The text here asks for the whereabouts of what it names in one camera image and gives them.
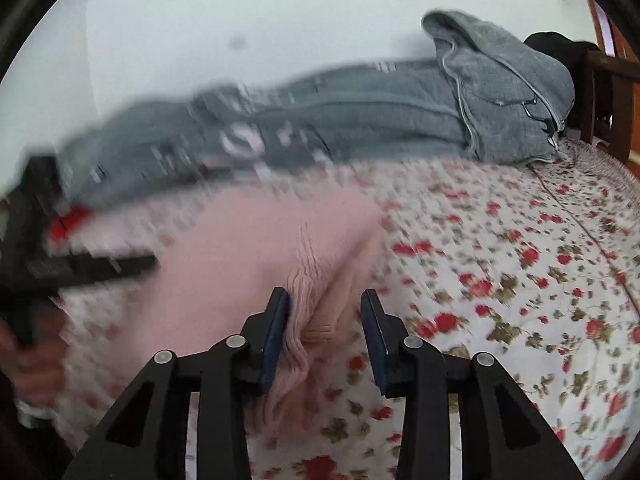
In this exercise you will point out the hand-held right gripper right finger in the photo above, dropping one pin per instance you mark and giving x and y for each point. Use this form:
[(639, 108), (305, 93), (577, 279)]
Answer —
[(375, 342)]

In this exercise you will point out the person's left hand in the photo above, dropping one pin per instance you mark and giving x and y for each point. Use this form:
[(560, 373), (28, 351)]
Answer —
[(42, 370)]

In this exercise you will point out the pink knit sweater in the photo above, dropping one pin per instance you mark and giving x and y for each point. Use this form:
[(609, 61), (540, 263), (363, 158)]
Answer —
[(240, 260)]

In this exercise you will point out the grey patterned quilt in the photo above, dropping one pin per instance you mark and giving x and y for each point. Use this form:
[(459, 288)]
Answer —
[(400, 105)]

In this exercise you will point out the black cloth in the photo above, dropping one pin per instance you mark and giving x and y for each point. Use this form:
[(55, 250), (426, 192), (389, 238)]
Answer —
[(555, 47)]

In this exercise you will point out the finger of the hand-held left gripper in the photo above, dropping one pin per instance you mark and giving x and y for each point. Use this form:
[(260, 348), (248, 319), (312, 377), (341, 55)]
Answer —
[(110, 267)]

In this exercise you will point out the red cloth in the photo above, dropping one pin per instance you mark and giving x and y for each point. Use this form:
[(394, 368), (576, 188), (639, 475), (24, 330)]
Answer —
[(70, 224)]

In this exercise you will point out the dark wooden bed frame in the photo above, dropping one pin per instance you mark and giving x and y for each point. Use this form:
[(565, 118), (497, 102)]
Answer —
[(617, 100)]

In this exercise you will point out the floral bed sheet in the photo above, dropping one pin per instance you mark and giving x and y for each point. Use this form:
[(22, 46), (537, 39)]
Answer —
[(500, 270)]

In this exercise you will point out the person's left forearm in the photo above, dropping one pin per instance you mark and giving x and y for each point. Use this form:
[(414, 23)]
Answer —
[(25, 440)]

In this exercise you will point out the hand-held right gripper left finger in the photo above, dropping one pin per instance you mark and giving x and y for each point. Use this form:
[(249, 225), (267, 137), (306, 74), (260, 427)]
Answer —
[(277, 342)]

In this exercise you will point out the orange wooden door frame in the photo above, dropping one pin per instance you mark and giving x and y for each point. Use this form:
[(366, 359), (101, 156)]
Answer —
[(620, 35)]

